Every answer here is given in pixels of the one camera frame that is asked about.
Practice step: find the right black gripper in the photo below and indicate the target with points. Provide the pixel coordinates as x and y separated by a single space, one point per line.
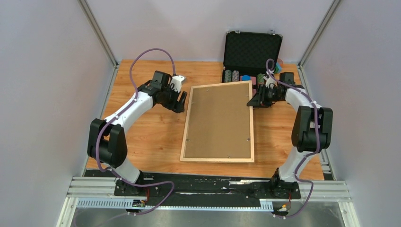
259 99

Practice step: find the black poker chip case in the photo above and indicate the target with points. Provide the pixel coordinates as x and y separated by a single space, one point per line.
250 53

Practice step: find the colourful objects behind case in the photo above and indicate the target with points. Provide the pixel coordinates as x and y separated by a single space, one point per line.
278 66

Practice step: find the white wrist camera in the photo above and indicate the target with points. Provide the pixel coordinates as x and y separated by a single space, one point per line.
177 83
270 82

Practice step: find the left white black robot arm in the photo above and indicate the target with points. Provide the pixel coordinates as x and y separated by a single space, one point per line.
107 142

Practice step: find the grey purple chip stack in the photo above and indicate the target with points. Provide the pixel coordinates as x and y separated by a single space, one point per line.
231 76

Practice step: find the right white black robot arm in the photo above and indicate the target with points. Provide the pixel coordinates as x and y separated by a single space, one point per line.
312 128

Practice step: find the aluminium front rail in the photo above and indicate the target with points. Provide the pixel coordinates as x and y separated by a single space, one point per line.
103 187

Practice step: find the red playing card deck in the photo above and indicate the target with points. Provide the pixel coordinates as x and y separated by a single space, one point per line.
254 83

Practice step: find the blue dealer button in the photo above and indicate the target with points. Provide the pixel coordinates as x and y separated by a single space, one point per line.
245 78

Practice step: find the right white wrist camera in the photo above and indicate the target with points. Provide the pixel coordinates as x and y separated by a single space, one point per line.
270 82

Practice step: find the green chip stack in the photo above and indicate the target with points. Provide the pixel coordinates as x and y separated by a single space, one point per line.
260 80

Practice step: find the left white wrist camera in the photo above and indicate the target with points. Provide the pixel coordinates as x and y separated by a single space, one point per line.
177 83

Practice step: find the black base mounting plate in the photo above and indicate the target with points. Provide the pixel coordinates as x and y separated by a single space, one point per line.
203 190

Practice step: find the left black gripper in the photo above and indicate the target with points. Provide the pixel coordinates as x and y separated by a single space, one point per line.
180 104

